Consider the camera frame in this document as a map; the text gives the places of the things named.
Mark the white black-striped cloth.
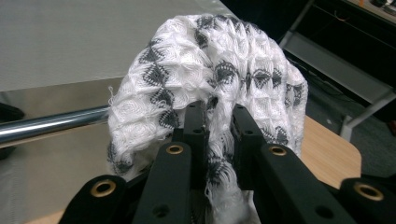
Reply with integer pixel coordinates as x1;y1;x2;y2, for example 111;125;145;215
106;13;309;224

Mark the metal rack with grey shelves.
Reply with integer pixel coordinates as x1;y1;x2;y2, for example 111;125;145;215
0;0;237;224

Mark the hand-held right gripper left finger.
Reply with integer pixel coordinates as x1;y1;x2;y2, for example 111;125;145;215
132;100;209;224

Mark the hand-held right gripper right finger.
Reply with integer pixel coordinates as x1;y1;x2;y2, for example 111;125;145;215
232;104;356;224

